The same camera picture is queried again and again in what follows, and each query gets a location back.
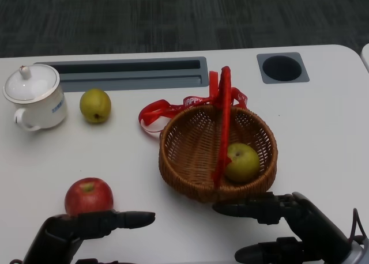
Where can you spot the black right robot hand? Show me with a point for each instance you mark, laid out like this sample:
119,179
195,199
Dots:
314,226

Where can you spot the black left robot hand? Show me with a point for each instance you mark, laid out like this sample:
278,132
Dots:
63,229

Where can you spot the red apple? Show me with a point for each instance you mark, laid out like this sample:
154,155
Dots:
86,197

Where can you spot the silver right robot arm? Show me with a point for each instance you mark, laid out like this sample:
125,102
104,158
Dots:
360,256

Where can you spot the yellow-green pear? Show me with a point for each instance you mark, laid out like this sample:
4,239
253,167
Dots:
245,163
95,104

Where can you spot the white ceramic mug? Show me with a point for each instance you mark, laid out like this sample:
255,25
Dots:
43,111

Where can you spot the white mug lid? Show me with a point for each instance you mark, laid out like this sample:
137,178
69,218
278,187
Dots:
31,83

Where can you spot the red printed ribbon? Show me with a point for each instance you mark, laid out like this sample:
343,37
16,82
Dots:
150,107

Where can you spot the grey table cup holder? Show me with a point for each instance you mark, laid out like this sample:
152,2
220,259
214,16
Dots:
282,68

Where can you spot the grey table groove tray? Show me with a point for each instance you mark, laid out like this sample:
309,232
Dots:
129,76

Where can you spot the white neighbouring table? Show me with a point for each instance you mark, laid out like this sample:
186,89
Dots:
366,58

